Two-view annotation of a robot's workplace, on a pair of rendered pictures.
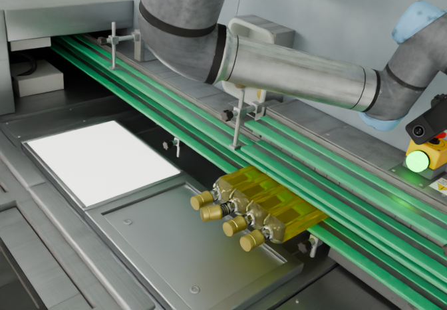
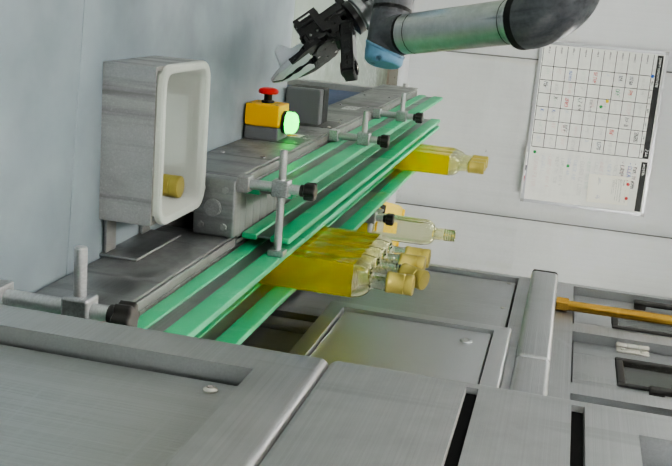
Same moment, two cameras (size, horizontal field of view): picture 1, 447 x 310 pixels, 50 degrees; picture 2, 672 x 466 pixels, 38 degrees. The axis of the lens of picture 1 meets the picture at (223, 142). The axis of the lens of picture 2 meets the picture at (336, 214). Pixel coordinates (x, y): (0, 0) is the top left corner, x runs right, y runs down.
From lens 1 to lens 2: 2.25 m
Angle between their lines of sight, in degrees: 110
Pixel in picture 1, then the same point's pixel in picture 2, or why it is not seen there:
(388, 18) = not seen: outside the picture
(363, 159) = (292, 150)
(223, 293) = (444, 328)
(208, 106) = (176, 271)
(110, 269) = (529, 387)
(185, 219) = not seen: hidden behind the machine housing
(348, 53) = (198, 55)
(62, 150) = not seen: outside the picture
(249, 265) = (382, 324)
